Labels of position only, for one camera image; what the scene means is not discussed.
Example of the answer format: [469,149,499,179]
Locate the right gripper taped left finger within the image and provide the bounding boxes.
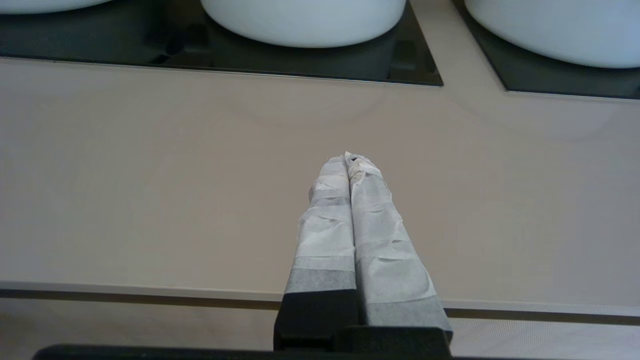
[273,156,361,352]

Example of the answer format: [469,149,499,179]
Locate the wide black glass cooktop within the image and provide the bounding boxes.
[0,0,444,88]

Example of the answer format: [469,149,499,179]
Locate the white round pot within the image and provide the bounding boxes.
[200,0,407,49]
[0,0,114,15]
[463,0,640,70]

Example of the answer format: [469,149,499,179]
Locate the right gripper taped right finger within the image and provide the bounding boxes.
[345,151,454,346]

